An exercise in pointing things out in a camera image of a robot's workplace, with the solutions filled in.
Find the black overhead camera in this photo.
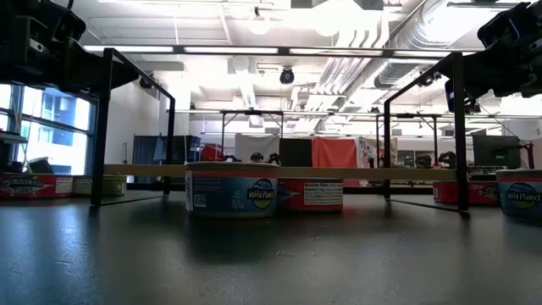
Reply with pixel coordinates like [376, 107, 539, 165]
[279, 66, 296, 86]

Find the red background object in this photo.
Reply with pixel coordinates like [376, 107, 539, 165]
[200, 143, 225, 163]

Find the white hanging cloth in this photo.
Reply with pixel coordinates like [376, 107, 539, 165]
[235, 134, 280, 164]

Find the large window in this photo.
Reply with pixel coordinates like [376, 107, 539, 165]
[0, 82, 99, 177]

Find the blue Wild Planet can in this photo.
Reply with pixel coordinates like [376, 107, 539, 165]
[495, 169, 542, 218]
[185, 161, 279, 219]

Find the white globe ceiling lamp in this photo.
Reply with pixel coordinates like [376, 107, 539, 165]
[247, 6, 272, 37]

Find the black ceiling camera cluster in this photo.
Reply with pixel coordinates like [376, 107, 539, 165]
[417, 69, 444, 89]

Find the dark background monitor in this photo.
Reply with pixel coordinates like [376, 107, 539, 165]
[473, 134, 522, 170]

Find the silver ventilation duct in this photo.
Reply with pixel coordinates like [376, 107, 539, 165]
[374, 0, 482, 88]

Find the green label tuna can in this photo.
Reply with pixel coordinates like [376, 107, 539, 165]
[72, 175, 128, 197]

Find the black background rig frame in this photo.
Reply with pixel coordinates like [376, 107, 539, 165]
[219, 109, 285, 164]
[375, 112, 440, 166]

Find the dark bag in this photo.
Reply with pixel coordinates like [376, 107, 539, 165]
[25, 157, 55, 175]

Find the black metal table frame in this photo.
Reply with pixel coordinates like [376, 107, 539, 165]
[125, 181, 435, 196]

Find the wooden shelf with black frame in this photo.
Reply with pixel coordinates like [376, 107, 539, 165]
[90, 47, 471, 212]

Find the red albacore tuna can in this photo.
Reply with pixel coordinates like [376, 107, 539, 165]
[0, 172, 75, 200]
[277, 177, 345, 213]
[432, 180, 501, 207]

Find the black panel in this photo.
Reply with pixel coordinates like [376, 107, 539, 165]
[279, 138, 313, 168]

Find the patterned hanging cloth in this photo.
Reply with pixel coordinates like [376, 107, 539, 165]
[357, 136, 399, 169]

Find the grey window ledge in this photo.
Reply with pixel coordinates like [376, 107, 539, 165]
[0, 130, 29, 145]

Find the blue partition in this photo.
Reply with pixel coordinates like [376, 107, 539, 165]
[133, 134, 202, 166]

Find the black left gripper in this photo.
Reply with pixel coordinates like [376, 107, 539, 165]
[0, 16, 141, 95]

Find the black beam with light strips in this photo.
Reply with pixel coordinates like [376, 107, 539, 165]
[82, 44, 482, 58]

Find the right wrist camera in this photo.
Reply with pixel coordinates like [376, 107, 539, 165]
[477, 2, 535, 48]

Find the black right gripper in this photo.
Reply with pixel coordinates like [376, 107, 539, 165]
[444, 42, 526, 114]

